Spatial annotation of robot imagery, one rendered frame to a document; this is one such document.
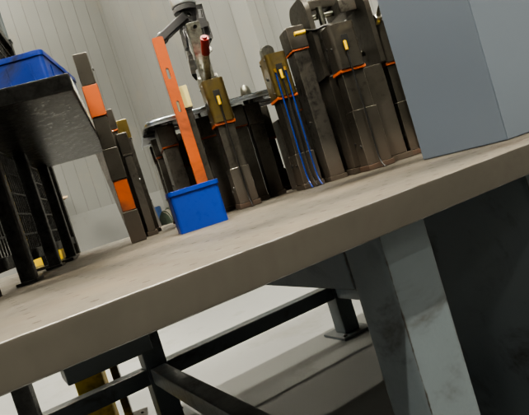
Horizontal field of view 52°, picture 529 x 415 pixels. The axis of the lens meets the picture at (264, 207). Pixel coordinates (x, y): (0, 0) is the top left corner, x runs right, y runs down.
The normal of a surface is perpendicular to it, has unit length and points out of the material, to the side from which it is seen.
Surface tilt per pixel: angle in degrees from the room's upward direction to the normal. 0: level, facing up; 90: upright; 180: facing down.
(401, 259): 90
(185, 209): 90
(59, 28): 90
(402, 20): 90
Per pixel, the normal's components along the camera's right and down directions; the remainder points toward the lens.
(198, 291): 0.47, -0.10
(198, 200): 0.22, -0.02
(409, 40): -0.84, 0.28
